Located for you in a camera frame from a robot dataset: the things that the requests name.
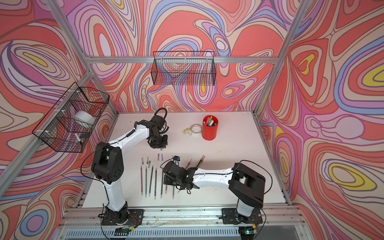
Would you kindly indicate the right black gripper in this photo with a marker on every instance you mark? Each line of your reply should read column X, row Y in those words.
column 167, row 180

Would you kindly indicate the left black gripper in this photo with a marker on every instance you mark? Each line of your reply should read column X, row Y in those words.
column 163, row 145

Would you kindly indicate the dark capped pencil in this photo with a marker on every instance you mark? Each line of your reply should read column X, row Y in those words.
column 162, row 180

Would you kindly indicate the green pencil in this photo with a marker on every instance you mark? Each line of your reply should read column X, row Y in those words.
column 146, row 182

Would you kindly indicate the dark blue pencil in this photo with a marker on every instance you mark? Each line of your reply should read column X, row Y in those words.
column 150, row 184

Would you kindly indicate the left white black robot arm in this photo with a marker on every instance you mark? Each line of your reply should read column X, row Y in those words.
column 108, row 164

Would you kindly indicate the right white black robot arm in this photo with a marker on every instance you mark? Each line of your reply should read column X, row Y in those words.
column 245, row 183

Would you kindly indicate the yellow binder clip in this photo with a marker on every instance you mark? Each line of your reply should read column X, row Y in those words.
column 187, row 132

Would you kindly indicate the yellow black capped pencil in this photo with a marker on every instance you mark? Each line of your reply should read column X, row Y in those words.
column 201, row 161

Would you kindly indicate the clear tape roll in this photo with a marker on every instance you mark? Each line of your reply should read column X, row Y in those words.
column 196, row 129

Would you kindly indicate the red pen cup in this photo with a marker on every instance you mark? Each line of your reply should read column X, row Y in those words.
column 209, row 133

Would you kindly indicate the white marker in basket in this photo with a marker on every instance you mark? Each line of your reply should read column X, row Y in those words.
column 78, row 138

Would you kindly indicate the white tape roll in basket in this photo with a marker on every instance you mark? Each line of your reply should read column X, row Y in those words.
column 83, row 118

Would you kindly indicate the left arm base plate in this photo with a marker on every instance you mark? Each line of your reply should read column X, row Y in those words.
column 129, row 217

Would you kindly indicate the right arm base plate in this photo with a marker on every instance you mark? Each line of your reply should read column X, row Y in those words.
column 230, row 216

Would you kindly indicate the black wire basket rear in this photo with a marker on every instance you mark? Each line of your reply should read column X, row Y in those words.
column 184, row 68

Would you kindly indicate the black wire basket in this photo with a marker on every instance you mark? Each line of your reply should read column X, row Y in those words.
column 184, row 68
column 58, row 132

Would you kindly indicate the black wire basket left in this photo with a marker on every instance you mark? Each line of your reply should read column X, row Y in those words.
column 58, row 132

